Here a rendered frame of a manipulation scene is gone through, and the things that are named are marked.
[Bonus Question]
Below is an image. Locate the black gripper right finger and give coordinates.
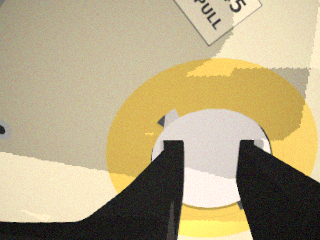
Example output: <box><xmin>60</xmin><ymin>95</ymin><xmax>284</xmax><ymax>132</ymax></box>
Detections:
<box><xmin>235</xmin><ymin>140</ymin><xmax>320</xmax><ymax>240</ymax></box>

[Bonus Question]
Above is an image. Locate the white cylinder with two slots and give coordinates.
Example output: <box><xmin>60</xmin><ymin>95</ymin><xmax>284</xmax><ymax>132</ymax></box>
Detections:
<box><xmin>151</xmin><ymin>108</ymin><xmax>271</xmax><ymax>208</ymax></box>

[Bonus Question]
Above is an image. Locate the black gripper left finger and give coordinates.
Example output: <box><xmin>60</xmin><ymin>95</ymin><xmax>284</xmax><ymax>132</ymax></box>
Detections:
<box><xmin>0</xmin><ymin>140</ymin><xmax>184</xmax><ymax>240</ymax></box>

